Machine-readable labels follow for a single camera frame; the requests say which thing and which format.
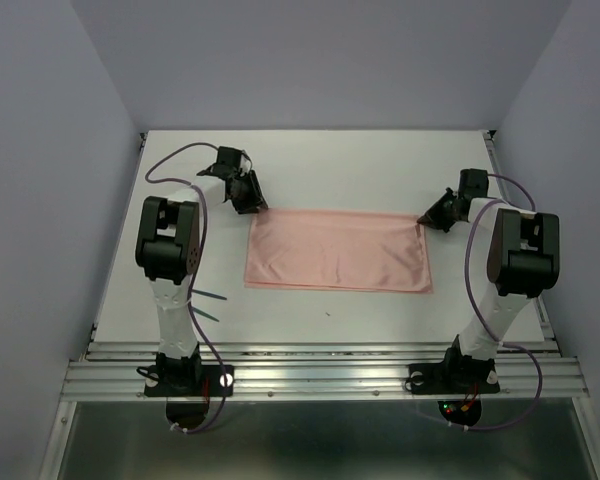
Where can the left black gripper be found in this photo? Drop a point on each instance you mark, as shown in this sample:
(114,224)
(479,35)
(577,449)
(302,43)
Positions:
(254,198)

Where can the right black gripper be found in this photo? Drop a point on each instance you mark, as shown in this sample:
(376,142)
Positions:
(433,219)

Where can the pink satin napkin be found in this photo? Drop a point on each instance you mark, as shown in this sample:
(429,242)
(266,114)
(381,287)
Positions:
(337,250)

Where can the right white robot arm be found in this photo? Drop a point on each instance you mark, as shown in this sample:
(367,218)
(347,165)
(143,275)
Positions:
(522,262)

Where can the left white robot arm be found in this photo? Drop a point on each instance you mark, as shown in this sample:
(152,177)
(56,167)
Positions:
(172,233)

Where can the teal plastic utensil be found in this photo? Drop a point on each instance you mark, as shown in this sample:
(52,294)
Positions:
(209,294)

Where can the teal plastic spoon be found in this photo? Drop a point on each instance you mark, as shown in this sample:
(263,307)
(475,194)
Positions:
(198,312)

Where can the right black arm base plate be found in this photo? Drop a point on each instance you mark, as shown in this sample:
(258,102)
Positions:
(441,379)

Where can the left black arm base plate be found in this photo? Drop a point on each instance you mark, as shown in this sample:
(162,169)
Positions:
(207,381)

